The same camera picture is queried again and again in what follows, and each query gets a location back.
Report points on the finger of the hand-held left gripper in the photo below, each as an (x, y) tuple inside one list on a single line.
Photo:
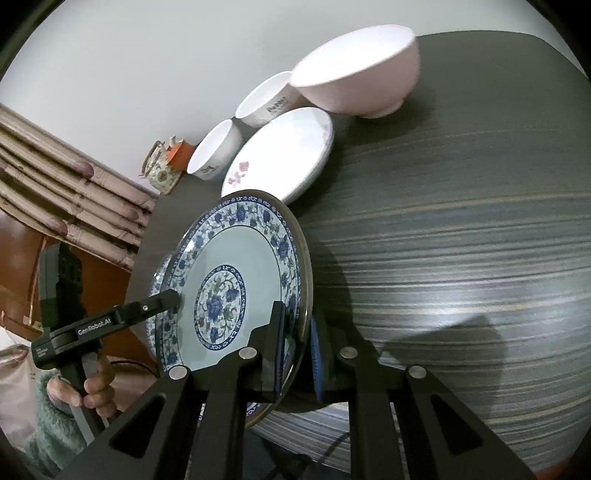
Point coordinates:
[(152, 305)]

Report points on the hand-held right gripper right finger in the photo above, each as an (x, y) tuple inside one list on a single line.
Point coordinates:
[(316, 350)]

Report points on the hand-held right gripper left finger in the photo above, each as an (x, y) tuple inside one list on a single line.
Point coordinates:
[(278, 350)]

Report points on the blue floral plate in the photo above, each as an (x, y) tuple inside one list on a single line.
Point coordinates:
[(157, 286), (240, 258)]

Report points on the small white bowl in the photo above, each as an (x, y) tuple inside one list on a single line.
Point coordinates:
[(212, 147), (265, 99)]

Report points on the white plate with pink flowers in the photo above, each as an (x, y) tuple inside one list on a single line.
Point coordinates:
[(281, 152)]

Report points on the large pink bowl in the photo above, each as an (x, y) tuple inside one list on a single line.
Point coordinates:
[(360, 78)]

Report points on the person's left forearm green sleeve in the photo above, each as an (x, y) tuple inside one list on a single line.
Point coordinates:
[(51, 434)]

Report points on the person's left hand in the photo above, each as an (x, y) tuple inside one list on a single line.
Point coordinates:
[(99, 385)]

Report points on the brown wooden furniture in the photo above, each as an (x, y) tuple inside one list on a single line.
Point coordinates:
[(106, 286)]

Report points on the glass holder with orange cup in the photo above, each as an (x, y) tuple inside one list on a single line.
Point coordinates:
[(161, 177)]

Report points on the pink pleated curtain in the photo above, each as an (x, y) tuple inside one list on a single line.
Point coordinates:
[(69, 194)]

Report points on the orange cup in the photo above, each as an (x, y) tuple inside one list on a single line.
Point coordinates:
[(182, 157)]

